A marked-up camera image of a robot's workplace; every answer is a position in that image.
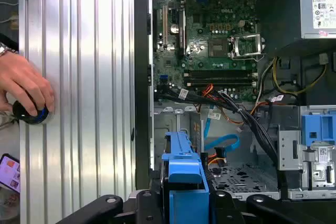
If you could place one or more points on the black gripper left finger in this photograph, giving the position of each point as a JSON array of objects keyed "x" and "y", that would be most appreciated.
[{"x": 110, "y": 204}]

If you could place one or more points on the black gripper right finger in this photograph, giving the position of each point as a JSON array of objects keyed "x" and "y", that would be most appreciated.
[{"x": 265, "y": 204}]

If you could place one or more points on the hard disk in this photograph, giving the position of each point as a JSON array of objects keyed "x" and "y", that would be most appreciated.
[{"x": 183, "y": 167}]

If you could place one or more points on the black RAM slot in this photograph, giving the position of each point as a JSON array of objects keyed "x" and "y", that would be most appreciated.
[
  {"x": 218, "y": 72},
  {"x": 218, "y": 80},
  {"x": 218, "y": 85},
  {"x": 218, "y": 76}
]

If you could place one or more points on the black expansion slot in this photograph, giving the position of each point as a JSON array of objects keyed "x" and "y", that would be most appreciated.
[{"x": 181, "y": 32}]

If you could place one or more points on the white expansion slot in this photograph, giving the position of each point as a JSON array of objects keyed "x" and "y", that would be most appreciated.
[{"x": 165, "y": 24}]

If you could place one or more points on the person's bare hand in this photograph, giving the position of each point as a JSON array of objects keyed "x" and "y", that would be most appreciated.
[{"x": 21, "y": 77}]

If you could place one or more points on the grey metal drive cage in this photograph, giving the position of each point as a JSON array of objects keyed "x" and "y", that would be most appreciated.
[{"x": 287, "y": 150}]

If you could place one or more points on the smartphone with lit screen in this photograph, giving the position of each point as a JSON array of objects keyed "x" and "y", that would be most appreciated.
[{"x": 10, "y": 172}]

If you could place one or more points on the blue board header connector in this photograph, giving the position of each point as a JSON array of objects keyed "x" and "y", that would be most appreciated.
[{"x": 163, "y": 79}]

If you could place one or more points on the green motherboard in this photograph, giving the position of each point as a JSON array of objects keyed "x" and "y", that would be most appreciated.
[{"x": 173, "y": 61}]

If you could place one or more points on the open black PC case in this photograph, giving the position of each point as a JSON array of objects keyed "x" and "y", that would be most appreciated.
[{"x": 141, "y": 51}]

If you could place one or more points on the CPU socket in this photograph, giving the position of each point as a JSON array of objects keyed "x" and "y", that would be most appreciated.
[{"x": 218, "y": 47}]

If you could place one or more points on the silver coin battery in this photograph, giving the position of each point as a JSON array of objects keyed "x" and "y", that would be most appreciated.
[{"x": 175, "y": 28}]

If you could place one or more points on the silver wristwatch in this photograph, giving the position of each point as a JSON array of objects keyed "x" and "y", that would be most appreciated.
[{"x": 4, "y": 48}]

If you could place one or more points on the grey power supply unit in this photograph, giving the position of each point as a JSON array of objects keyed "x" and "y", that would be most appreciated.
[{"x": 306, "y": 3}]

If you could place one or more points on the blue plastic drive bracket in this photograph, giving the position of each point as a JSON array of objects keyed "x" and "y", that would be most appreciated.
[{"x": 319, "y": 127}]

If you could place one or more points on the metal socket cover frame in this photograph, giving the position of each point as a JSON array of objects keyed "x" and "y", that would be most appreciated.
[{"x": 246, "y": 56}]

